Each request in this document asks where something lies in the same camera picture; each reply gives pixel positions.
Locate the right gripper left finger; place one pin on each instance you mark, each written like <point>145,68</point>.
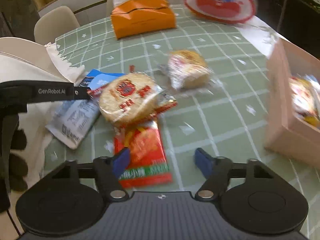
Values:
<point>107,173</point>

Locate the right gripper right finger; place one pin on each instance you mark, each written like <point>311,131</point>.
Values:
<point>216,172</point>

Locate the red snack packet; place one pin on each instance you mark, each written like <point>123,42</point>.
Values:
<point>148,164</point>

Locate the blue white snack packet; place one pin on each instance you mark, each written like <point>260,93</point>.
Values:
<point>73,119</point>

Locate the round rice cracker packet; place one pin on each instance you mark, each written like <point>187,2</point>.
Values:
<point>131,99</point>

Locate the golden round cake packet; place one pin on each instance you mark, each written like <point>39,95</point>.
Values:
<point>186,70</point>

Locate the white canvas tote bag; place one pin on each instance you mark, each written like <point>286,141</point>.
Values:
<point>35,78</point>

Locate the pink cardboard box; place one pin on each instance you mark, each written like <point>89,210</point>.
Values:
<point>287,133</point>

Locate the green grid tablecloth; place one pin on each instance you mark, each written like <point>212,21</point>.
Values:
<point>218,75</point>

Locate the orange tissue box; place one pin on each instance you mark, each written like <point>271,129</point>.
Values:
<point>142,16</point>

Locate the red white cartoon bag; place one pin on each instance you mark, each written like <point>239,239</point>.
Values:
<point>221,1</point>

